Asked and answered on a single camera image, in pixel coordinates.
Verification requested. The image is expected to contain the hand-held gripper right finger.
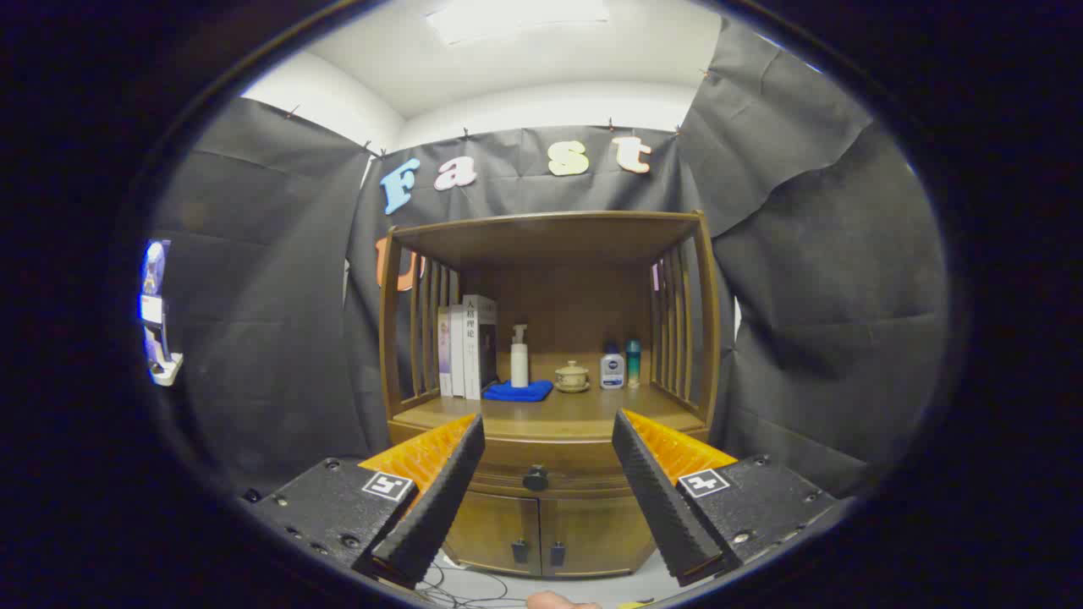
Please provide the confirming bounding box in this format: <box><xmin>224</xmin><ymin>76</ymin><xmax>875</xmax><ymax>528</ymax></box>
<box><xmin>611</xmin><ymin>409</ymin><xmax>838</xmax><ymax>587</ymax></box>

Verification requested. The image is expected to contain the brown wooden countertop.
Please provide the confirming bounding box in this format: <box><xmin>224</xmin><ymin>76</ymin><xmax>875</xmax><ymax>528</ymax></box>
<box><xmin>393</xmin><ymin>381</ymin><xmax>707</xmax><ymax>442</ymax></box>

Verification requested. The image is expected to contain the thick white book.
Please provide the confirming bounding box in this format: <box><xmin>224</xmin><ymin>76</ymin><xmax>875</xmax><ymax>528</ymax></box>
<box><xmin>462</xmin><ymin>294</ymin><xmax>498</xmax><ymax>400</ymax></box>

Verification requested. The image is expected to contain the blue folded cloth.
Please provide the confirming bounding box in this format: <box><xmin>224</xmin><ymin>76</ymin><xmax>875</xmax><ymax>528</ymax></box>
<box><xmin>482</xmin><ymin>379</ymin><xmax>554</xmax><ymax>403</ymax></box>

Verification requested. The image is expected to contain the wooden cabinet door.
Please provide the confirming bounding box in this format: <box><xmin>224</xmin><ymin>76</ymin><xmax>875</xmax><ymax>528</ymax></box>
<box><xmin>444</xmin><ymin>491</ymin><xmax>542</xmax><ymax>576</ymax></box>
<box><xmin>540</xmin><ymin>495</ymin><xmax>657</xmax><ymax>579</ymax></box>

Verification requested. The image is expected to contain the thin white book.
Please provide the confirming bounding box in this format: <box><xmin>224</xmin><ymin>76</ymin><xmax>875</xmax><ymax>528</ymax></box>
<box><xmin>449</xmin><ymin>304</ymin><xmax>467</xmax><ymax>398</ymax></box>

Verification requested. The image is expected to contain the pale purple book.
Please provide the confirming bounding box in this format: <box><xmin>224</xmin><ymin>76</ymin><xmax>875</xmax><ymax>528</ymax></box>
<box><xmin>437</xmin><ymin>306</ymin><xmax>454</xmax><ymax>397</ymax></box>

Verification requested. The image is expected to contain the brown wooden cabinet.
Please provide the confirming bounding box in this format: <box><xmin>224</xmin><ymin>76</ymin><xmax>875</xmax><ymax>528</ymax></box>
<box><xmin>377</xmin><ymin>210</ymin><xmax>722</xmax><ymax>580</ymax></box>

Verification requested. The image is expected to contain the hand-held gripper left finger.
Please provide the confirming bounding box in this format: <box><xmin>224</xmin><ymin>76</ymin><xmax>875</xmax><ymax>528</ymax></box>
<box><xmin>241</xmin><ymin>413</ymin><xmax>487</xmax><ymax>590</ymax></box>

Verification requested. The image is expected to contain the white pump bottle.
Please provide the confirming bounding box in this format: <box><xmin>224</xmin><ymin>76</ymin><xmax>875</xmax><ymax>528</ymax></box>
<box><xmin>510</xmin><ymin>324</ymin><xmax>531</xmax><ymax>388</ymax></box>

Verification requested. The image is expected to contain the brown wooden drawer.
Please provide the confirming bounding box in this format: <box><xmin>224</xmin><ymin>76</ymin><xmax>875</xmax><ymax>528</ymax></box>
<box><xmin>388</xmin><ymin>421</ymin><xmax>712</xmax><ymax>500</ymax></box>

